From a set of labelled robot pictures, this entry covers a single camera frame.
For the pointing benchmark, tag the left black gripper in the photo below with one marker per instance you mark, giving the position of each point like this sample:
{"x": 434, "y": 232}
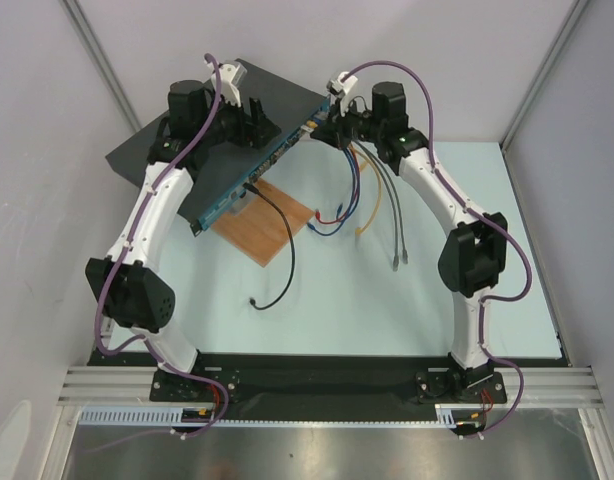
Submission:
{"x": 258, "y": 130}

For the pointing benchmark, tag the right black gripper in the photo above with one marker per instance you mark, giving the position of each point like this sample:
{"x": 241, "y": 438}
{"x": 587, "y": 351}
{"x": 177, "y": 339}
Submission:
{"x": 334, "y": 129}

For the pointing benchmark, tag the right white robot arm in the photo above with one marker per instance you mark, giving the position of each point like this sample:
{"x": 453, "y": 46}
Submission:
{"x": 474, "y": 253}

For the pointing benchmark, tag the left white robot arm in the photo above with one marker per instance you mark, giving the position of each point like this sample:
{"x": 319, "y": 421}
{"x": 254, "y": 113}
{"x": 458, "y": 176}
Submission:
{"x": 125, "y": 282}

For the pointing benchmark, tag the wooden board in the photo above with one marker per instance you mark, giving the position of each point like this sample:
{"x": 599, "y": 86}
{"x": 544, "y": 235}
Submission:
{"x": 258, "y": 230}

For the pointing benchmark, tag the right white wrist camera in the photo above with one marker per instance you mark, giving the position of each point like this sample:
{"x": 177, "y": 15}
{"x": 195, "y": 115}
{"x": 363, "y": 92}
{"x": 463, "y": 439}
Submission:
{"x": 341, "y": 91}

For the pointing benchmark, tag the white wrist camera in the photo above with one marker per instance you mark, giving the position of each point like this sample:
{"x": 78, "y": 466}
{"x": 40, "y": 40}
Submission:
{"x": 341, "y": 91}
{"x": 226, "y": 77}

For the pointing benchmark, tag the dark grey network switch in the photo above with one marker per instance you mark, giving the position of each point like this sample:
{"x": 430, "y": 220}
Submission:
{"x": 217, "y": 167}

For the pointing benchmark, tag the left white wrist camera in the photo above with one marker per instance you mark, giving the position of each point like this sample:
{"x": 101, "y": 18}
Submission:
{"x": 226, "y": 77}

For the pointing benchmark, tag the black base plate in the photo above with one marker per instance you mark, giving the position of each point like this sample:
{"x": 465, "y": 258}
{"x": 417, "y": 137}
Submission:
{"x": 327, "y": 387}

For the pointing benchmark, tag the white cable duct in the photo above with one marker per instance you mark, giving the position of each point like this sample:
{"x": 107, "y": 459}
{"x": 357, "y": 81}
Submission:
{"x": 434, "y": 417}

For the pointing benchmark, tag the aluminium rail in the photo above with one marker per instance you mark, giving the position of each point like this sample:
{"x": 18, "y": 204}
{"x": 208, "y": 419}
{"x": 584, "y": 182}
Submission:
{"x": 136, "y": 386}

